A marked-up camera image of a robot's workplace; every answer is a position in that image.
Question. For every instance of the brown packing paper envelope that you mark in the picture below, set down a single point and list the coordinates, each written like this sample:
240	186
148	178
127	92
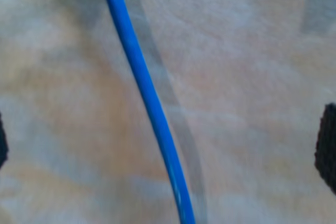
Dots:
249	64

